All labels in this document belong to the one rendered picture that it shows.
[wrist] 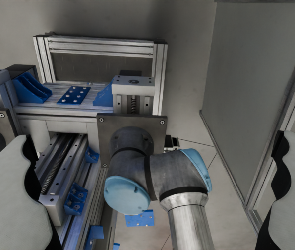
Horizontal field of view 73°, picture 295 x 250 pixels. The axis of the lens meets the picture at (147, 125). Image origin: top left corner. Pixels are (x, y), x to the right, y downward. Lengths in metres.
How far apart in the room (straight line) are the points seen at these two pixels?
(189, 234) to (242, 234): 3.01
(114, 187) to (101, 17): 1.31
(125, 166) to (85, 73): 1.06
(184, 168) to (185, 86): 1.28
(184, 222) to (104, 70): 1.18
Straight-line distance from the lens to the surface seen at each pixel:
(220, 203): 2.77
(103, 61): 1.44
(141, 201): 0.51
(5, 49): 1.93
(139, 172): 0.50
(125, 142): 0.60
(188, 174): 0.48
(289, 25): 0.85
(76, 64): 1.49
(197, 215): 0.47
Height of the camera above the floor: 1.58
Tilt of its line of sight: 58 degrees down
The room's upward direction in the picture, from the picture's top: 180 degrees clockwise
